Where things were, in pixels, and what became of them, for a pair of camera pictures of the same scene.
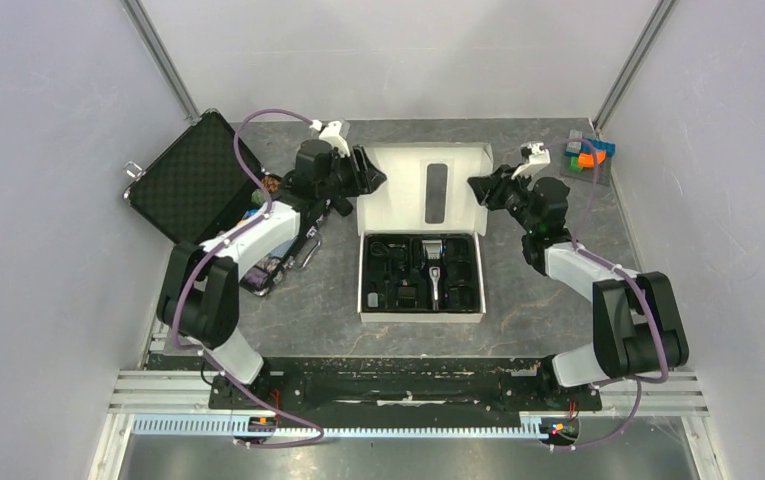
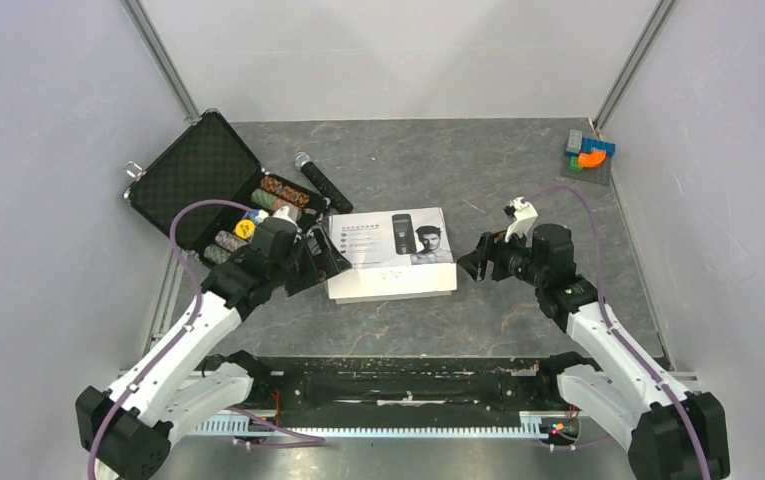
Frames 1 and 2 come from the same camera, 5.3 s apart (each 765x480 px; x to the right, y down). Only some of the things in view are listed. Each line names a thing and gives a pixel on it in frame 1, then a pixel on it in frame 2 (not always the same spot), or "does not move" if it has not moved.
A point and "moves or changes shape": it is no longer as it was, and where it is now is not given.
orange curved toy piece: [587, 160] does not move
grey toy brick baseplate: [604, 171] does not move
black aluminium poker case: [198, 191] does not move
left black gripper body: [343, 180] -> [299, 252]
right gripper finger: [484, 189] -> [474, 263]
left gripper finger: [368, 174] -> [333, 261]
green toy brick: [574, 164] does not move
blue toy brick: [597, 144] does not move
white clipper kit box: [421, 234] moves or changes shape
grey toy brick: [574, 146] does not move
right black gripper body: [513, 196] -> [513, 259]
